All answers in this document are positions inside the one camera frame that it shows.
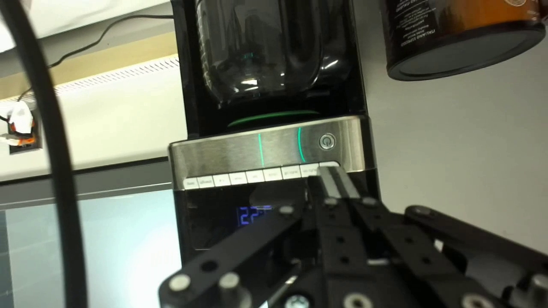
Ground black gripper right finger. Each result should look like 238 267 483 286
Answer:
327 166 548 308

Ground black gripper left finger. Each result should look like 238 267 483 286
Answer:
158 166 350 308

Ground black silver coffee maker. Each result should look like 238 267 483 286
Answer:
168 0 379 263

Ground dark coffee canister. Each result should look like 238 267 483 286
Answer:
380 0 546 80

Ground black hanging cable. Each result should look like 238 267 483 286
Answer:
0 0 91 308

